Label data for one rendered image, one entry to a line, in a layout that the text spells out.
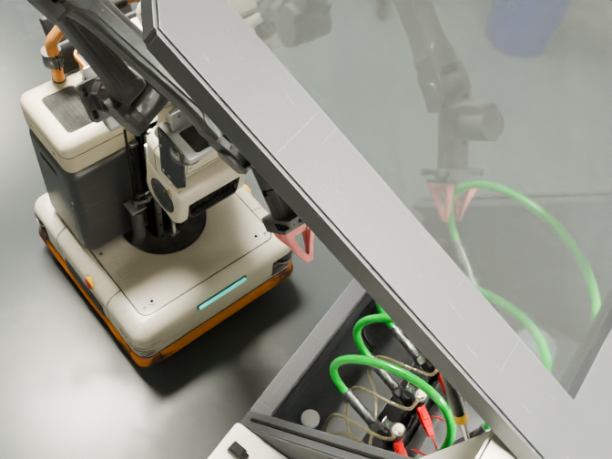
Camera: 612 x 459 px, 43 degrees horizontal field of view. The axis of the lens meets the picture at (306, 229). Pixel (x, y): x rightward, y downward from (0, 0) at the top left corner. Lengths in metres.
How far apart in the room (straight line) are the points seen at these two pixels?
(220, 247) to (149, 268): 0.23
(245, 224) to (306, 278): 0.36
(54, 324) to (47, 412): 0.31
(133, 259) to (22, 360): 0.51
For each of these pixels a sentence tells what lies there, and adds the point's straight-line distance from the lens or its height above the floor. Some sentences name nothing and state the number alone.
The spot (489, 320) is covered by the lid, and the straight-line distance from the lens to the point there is 0.87.
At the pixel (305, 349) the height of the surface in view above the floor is 0.95.
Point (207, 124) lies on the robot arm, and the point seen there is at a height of 1.44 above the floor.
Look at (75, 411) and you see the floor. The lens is 2.60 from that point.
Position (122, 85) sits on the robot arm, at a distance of 1.50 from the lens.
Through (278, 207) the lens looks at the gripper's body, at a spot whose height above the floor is 1.32.
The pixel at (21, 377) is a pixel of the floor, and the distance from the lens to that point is 2.68.
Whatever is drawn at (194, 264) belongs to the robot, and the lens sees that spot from 2.47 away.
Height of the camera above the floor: 2.39
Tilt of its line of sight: 56 degrees down
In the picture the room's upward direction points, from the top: 9 degrees clockwise
